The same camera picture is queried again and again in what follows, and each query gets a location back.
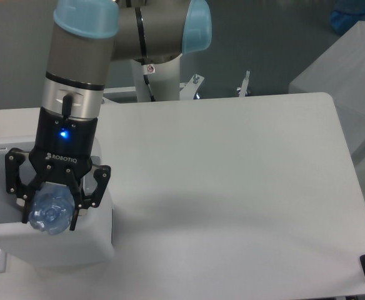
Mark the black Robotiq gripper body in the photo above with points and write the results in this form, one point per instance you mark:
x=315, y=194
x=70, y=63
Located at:
x=62, y=149

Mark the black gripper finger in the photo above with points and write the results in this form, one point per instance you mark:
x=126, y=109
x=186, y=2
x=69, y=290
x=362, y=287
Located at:
x=14, y=158
x=88, y=191

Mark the clear plastic water bottle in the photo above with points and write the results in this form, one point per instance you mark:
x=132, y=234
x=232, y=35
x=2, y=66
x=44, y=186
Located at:
x=52, y=209

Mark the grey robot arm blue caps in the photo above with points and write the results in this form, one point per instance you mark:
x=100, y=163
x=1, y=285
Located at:
x=88, y=35

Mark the white plastic trash can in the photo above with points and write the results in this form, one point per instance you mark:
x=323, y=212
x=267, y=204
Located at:
x=90, y=242

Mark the white side cabinet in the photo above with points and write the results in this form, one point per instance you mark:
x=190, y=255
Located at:
x=340, y=72

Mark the blue object top right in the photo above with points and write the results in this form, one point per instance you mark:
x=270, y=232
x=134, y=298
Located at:
x=345, y=14

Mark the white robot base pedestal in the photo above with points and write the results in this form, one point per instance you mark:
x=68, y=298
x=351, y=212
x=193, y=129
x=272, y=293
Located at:
x=157, y=79

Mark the white mounting bracket with bolts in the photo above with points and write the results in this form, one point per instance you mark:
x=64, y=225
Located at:
x=187, y=91

